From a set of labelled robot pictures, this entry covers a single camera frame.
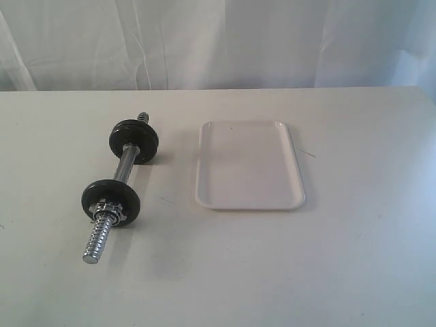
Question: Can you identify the white plastic tray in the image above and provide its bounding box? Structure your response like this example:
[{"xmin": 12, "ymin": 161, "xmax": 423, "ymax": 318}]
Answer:
[{"xmin": 195, "ymin": 120, "xmax": 306, "ymax": 211}]

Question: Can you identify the chrome dumbbell bar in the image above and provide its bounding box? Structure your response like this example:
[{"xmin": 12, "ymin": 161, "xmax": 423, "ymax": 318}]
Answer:
[{"xmin": 82, "ymin": 112, "xmax": 149, "ymax": 264}]

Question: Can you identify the black weight plate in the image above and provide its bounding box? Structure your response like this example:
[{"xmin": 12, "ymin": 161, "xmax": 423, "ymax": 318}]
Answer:
[
  {"xmin": 81, "ymin": 179, "xmax": 140, "ymax": 227},
  {"xmin": 112, "ymin": 119, "xmax": 156, "ymax": 134},
  {"xmin": 109, "ymin": 125, "xmax": 159, "ymax": 165}
]

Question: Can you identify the white backdrop curtain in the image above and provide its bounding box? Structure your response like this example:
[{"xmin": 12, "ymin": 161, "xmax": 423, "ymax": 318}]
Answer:
[{"xmin": 1, "ymin": 1, "xmax": 435, "ymax": 93}]

